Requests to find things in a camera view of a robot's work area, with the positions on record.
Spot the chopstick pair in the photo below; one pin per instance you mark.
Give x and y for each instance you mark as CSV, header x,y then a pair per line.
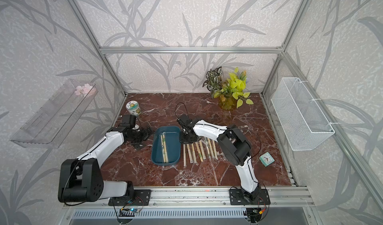
x,y
193,154
214,149
210,148
199,152
202,151

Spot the white wire mesh basket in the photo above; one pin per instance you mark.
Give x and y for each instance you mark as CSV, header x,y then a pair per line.
x,y
302,120

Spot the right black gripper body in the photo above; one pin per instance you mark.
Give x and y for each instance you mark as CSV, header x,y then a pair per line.
x,y
185,139

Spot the aluminium front rail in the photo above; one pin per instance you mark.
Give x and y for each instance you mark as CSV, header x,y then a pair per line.
x,y
218,197

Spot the teal storage box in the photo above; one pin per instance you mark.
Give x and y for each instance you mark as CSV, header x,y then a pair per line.
x,y
172,137

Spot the clear acrylic wall shelf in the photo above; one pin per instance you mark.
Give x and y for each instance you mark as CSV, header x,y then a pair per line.
x,y
51,124

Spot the small printed tin can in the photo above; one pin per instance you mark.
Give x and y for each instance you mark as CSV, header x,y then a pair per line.
x,y
133,108

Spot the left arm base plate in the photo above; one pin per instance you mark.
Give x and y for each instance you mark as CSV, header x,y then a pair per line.
x,y
139,198

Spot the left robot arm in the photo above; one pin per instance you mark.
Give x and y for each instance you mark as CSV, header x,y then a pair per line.
x,y
81,179

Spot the small teal alarm clock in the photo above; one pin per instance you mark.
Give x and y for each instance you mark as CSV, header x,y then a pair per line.
x,y
266,159

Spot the pink flower decoration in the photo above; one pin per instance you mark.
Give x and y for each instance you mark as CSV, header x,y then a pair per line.
x,y
85,90

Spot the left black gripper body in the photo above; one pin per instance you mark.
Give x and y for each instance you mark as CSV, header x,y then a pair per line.
x,y
138,136

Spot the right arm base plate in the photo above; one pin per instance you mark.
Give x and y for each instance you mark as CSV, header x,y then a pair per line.
x,y
241,197

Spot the potted green plant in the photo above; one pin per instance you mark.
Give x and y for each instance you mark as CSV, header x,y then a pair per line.
x,y
230,93

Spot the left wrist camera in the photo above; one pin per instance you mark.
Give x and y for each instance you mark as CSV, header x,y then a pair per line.
x,y
128,121

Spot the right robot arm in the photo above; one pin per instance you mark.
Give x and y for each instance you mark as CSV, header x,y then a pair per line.
x,y
232,142

